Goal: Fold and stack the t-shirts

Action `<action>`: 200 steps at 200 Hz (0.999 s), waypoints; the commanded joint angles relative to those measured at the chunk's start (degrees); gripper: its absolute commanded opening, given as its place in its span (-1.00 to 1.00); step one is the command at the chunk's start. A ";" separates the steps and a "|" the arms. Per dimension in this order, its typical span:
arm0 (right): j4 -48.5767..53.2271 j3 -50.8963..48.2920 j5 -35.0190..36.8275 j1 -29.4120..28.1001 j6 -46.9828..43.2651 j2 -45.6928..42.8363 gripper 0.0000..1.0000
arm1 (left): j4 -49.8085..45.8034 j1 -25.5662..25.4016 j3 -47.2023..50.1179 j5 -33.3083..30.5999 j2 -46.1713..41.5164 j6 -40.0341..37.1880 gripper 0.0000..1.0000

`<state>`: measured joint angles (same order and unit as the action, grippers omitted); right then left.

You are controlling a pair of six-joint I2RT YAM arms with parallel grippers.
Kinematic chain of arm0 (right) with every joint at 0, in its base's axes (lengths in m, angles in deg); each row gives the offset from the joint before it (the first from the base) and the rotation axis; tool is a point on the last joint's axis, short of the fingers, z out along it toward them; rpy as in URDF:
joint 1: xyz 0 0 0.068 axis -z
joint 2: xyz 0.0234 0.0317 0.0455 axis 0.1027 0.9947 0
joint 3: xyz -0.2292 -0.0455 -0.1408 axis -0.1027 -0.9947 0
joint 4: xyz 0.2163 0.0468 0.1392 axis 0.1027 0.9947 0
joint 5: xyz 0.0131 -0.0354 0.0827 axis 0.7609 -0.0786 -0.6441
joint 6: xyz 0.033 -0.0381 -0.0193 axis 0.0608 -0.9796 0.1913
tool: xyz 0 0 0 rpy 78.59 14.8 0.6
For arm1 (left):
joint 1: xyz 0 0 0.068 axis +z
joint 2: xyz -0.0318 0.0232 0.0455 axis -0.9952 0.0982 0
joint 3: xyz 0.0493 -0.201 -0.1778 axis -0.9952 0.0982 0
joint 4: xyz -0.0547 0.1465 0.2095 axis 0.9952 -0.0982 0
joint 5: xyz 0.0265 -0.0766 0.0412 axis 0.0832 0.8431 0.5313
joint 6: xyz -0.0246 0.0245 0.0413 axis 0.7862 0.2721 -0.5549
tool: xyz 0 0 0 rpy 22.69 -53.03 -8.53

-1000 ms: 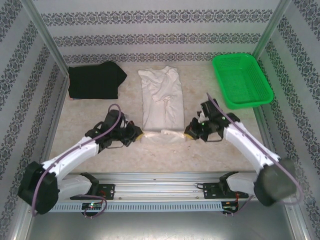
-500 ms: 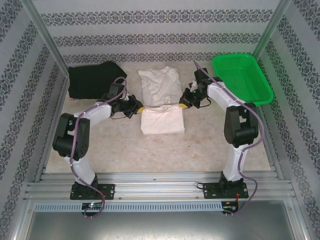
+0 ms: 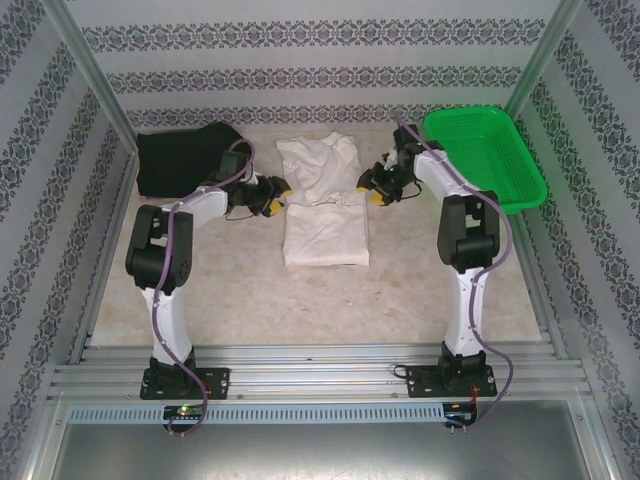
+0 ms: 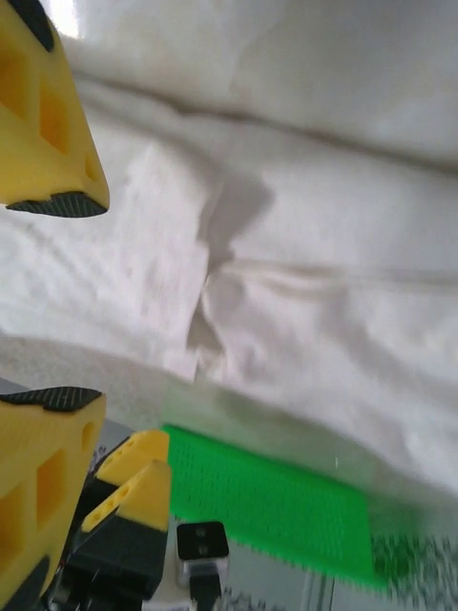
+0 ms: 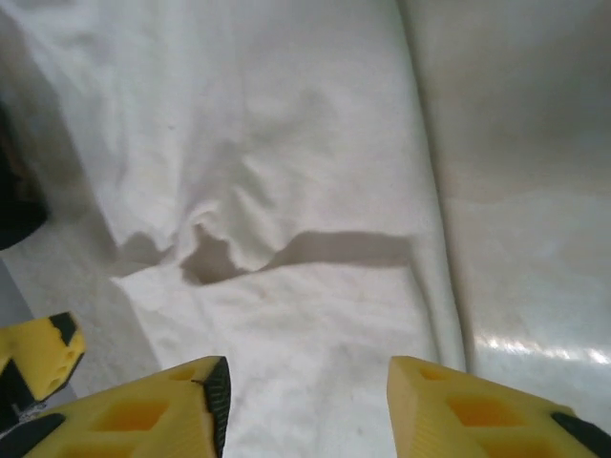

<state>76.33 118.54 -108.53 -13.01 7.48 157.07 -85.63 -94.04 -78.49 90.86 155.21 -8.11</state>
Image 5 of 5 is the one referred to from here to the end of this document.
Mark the black t-shirt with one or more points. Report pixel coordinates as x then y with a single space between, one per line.
19 200

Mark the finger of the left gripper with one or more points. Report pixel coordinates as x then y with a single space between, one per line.
43 348

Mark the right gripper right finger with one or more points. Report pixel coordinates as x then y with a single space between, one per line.
477 420

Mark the white t-shirt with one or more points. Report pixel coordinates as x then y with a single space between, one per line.
286 167

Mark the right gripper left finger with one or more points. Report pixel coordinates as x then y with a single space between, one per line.
143 420

